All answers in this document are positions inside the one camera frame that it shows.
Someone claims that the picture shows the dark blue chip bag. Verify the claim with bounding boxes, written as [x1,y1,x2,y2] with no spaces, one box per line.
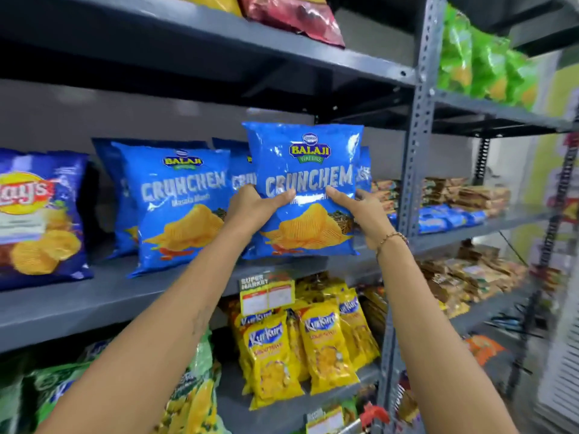
[0,148,94,291]

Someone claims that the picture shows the black metal rack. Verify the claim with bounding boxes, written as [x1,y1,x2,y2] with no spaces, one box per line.
[504,131,579,398]

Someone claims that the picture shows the row of blue biscuit packets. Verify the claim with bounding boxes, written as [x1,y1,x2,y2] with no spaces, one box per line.
[388,204,490,235]

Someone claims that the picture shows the yellow shelf price tag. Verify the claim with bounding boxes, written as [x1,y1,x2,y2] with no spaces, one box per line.
[239,273,296,317]
[306,406,346,434]

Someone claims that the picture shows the stack of brown biscuit packets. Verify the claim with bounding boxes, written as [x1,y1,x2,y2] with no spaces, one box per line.
[371,177,512,215]

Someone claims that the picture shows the green white snack bag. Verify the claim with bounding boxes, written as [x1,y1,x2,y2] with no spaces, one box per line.
[25,360,93,425]

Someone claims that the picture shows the orange snack packet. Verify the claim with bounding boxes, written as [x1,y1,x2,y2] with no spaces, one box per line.
[465,334,506,367]

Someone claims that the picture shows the green yellow snack bag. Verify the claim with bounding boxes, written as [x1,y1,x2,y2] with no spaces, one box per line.
[153,329,229,434]

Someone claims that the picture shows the white louvred panel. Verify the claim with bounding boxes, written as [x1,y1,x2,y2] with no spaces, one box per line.
[536,285,579,427]

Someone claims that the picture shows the person's right forearm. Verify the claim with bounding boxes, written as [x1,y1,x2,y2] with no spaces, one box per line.
[376,232,518,434]

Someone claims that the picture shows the person's right hand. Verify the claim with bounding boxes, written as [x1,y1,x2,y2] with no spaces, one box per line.
[326,186,399,250]

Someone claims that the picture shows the thin beaded bracelet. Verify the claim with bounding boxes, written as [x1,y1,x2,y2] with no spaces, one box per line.
[375,231,410,259]

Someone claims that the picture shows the row of yellow snack packets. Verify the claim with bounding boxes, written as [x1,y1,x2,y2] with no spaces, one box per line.
[226,273,381,411]

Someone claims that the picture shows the person's left hand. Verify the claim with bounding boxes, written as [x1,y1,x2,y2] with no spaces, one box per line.
[225,184,297,239]

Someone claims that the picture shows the person's left forearm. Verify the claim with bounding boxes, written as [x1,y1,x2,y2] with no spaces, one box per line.
[35,220,255,434]

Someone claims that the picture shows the red snack bag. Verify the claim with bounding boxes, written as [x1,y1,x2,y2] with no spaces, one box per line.
[237,0,346,48]

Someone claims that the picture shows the pile of brown snack packets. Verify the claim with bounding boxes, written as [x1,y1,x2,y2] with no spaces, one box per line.
[416,243,529,319]

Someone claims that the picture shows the grey metal shelf rack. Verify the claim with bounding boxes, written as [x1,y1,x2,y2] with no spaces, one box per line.
[0,0,435,434]
[378,0,579,434]

